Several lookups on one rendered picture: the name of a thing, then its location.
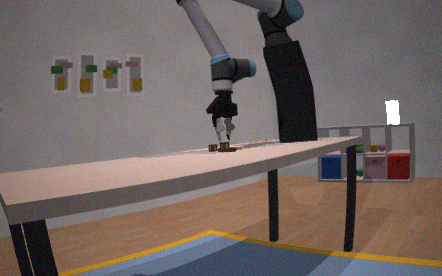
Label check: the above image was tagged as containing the brown rectangular tray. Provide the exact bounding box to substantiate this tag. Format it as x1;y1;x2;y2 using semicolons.
218;147;237;152

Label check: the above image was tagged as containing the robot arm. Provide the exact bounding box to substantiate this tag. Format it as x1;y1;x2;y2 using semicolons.
176;0;304;91

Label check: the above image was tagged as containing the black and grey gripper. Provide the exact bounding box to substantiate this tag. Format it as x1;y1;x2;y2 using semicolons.
212;90;238;141

